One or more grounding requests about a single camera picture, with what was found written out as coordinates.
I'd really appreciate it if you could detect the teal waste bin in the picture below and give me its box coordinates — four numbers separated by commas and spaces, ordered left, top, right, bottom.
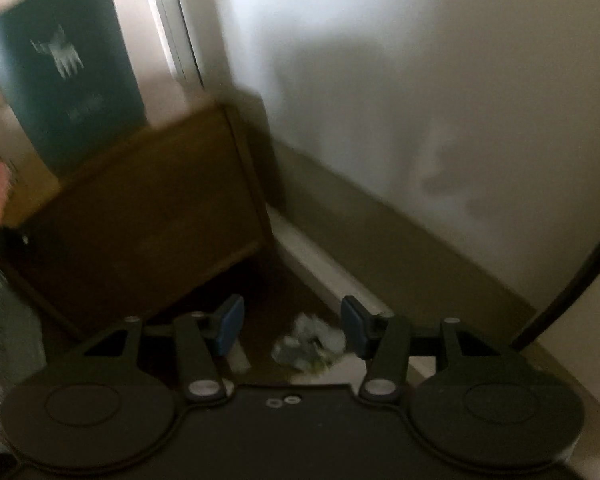
0, 0, 148, 178

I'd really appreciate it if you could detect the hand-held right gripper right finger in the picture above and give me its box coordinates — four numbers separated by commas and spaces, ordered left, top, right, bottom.
341, 295, 511, 404

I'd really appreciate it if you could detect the white paper ball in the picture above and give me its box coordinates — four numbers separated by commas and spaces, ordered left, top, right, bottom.
271, 312, 350, 373

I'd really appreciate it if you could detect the pale teal cloth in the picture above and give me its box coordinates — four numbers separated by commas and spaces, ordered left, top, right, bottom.
0, 262, 43, 443

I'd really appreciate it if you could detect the white door frame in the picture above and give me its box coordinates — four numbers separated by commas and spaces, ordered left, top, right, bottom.
142, 0, 204, 88

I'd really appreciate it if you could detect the black cable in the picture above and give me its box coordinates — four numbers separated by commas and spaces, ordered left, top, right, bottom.
510, 237, 600, 352

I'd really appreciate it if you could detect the brown wooden cabinet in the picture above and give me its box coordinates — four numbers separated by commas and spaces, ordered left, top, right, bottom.
4, 104, 277, 343

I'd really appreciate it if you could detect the white paper scrap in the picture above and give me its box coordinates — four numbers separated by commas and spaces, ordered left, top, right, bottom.
228, 342, 252, 374

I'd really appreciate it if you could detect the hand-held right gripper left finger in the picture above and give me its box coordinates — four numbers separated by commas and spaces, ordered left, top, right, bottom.
82, 294, 246, 404

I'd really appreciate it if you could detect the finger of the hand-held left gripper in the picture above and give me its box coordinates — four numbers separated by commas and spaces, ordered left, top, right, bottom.
0, 224, 33, 262

